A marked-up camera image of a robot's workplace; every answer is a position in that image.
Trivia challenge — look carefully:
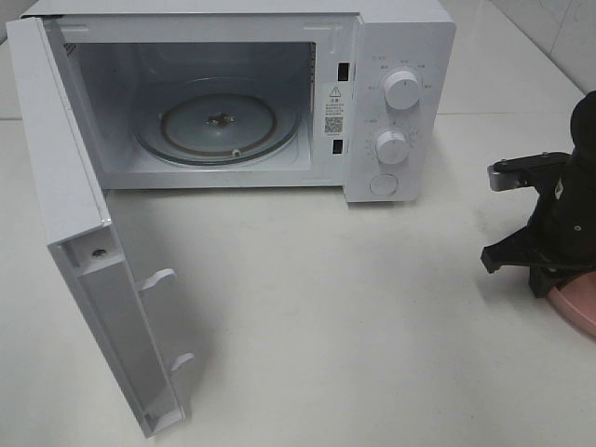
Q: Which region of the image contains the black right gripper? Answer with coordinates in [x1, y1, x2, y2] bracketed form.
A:
[481, 183, 595, 298]

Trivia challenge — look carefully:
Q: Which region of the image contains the pink round plate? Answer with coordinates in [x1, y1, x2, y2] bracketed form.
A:
[547, 272, 596, 339]

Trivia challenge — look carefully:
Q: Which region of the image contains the round white door button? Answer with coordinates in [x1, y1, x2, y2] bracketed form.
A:
[370, 173, 399, 196]

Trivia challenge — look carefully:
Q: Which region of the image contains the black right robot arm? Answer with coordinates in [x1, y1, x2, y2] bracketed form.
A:
[481, 91, 595, 298]

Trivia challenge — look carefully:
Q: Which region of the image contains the lower white microwave knob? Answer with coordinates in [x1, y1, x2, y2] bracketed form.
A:
[375, 130, 410, 165]

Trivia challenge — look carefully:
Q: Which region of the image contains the white microwave knob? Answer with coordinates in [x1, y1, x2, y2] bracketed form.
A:
[375, 130, 410, 165]
[381, 66, 422, 111]

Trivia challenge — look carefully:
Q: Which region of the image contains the upper white microwave knob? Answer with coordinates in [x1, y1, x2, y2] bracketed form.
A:
[381, 66, 422, 111]

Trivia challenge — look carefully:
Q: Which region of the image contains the white microwave oven body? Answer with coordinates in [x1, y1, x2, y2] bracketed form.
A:
[18, 1, 456, 203]

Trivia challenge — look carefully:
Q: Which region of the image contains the glass microwave turntable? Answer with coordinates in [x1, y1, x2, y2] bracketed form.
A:
[133, 77, 304, 167]

